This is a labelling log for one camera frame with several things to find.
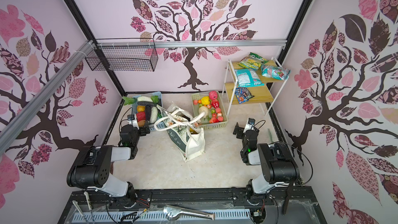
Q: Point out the green lettuce leaf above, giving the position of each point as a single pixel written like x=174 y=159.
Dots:
x=129 y=100

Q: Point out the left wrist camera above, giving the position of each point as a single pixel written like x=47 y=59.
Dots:
x=132 y=120

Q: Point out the cream canvas grocery bag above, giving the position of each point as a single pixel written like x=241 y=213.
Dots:
x=183 y=129

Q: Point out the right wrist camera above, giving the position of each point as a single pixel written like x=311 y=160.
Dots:
x=249 y=125

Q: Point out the white daikon radish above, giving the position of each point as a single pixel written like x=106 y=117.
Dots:
x=153 y=115

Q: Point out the dark purple eggplant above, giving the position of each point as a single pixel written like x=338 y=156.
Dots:
x=148 y=111

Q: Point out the white teal red snack bag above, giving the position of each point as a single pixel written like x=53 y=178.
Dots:
x=275 y=72

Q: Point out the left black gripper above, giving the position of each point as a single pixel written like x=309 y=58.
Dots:
x=143 y=131

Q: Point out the yellow bell pepper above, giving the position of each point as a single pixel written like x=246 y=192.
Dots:
x=140 y=109

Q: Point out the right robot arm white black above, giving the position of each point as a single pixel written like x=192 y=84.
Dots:
x=278 y=168

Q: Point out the beige cauliflower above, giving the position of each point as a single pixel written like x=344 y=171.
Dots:
x=203 y=111

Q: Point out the black wire wall basket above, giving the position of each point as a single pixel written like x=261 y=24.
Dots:
x=123 y=54

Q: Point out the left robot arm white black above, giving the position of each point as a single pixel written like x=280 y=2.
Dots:
x=91 y=169

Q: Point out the brown potato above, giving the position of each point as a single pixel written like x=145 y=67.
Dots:
x=141 y=123

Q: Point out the yellow crinkled quince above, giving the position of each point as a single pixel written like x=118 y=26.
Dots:
x=205 y=100

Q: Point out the M&M candy bag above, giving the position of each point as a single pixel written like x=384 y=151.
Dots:
x=243 y=95

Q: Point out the green plastic fruit basket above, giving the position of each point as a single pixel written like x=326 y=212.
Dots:
x=217 y=117

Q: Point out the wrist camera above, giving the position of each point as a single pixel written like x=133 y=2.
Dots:
x=249 y=125
x=132 y=120

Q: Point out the blue plastic vegetable basket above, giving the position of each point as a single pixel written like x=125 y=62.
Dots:
x=153 y=99

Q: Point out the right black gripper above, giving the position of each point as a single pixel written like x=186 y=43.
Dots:
x=240 y=130

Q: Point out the pink dragon fruit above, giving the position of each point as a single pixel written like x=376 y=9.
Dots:
x=213 y=95

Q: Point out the metal tongs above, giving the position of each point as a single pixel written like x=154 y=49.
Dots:
x=173 y=213

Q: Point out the white wire wooden shelf rack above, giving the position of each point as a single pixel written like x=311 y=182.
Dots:
x=262 y=94

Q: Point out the yellow green snack bag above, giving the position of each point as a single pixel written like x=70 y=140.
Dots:
x=252 y=61

